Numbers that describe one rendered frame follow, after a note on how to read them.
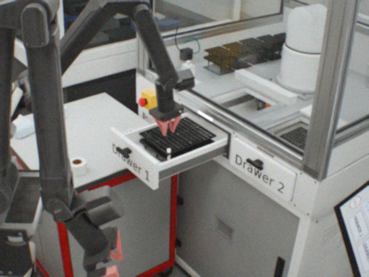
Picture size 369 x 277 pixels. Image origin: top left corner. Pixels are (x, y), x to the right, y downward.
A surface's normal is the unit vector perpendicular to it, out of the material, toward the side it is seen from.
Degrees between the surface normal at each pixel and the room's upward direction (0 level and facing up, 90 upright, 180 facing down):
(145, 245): 90
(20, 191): 0
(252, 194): 90
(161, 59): 118
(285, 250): 90
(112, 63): 90
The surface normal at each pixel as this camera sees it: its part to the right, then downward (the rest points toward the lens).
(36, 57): 0.00, 0.61
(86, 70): 0.62, 0.42
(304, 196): -0.78, 0.29
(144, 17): 0.40, 0.82
